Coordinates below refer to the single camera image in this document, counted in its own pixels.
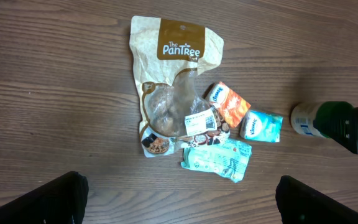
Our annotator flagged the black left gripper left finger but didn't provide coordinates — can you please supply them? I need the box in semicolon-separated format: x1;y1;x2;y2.
0;171;89;224

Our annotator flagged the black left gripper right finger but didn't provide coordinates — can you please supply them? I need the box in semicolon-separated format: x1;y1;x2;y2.
275;175;358;224

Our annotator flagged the green lid beige jar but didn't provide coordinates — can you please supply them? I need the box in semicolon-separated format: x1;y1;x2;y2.
290;101;354;139

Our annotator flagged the teal wet wipes pack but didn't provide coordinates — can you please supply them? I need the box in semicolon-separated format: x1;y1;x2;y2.
181;139;252;183

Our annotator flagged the teal Kleenex tissue pack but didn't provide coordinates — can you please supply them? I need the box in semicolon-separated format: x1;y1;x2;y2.
239;110;283;143

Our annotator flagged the orange Kleenex tissue pack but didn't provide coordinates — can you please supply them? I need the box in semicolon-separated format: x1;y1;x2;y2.
206;82;251;128

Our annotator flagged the mixed beans printed bag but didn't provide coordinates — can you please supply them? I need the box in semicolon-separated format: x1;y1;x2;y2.
140;107;230;157

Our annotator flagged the brown Pantree mushroom bag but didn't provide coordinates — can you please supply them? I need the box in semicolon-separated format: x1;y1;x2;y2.
129;16;224;138

